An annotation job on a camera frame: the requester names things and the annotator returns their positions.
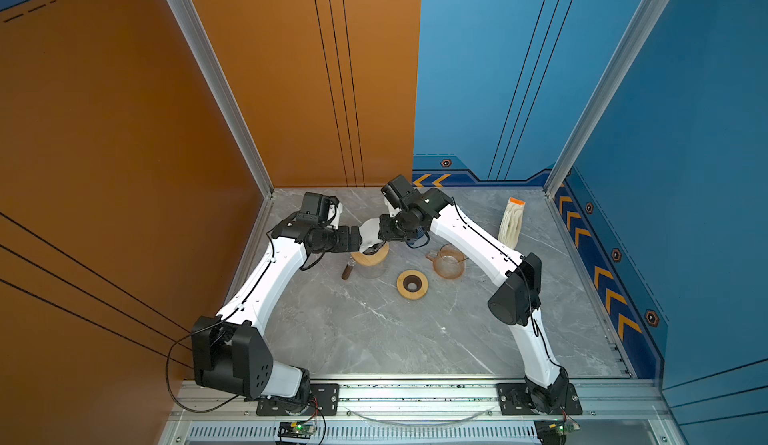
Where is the aluminium corner post left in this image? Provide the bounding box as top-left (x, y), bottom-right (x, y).
top-left (166, 0), bottom-right (274, 199)

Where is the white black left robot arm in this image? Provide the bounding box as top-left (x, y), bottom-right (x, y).
top-left (191, 192), bottom-right (362, 414)

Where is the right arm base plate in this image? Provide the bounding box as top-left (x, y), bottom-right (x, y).
top-left (495, 382), bottom-right (583, 416)

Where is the aluminium corner post right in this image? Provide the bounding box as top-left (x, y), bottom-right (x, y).
top-left (543, 0), bottom-right (670, 199)

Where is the white paper coffee filter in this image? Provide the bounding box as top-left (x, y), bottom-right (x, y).
top-left (359, 218), bottom-right (384, 253)

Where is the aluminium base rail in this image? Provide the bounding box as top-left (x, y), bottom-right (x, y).
top-left (159, 375), bottom-right (686, 444)

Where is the orange glass pitcher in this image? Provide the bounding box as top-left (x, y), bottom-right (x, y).
top-left (426, 244), bottom-right (468, 280)

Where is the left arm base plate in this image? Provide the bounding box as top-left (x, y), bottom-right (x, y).
top-left (256, 382), bottom-right (340, 417)

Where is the blue glass ribbed dripper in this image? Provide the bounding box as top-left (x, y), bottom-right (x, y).
top-left (405, 228), bottom-right (430, 249)

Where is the wooden dripper ring stand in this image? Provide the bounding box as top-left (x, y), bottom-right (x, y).
top-left (350, 243), bottom-right (390, 267)

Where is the green circuit board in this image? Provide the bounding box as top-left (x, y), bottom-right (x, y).
top-left (534, 420), bottom-right (581, 445)
top-left (277, 421), bottom-right (317, 443)

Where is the aluminium corner post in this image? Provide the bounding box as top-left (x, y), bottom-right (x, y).
top-left (543, 0), bottom-right (670, 199)
top-left (166, 0), bottom-right (274, 199)

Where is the green circuit board left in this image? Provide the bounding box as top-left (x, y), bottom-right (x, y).
top-left (277, 421), bottom-right (317, 443)

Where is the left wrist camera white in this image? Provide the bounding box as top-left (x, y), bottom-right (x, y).
top-left (326, 197), bottom-right (343, 223)

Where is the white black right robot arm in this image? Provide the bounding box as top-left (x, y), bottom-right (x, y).
top-left (377, 175), bottom-right (571, 414)

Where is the green circuit board right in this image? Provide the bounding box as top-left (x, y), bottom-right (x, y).
top-left (534, 420), bottom-right (581, 445)

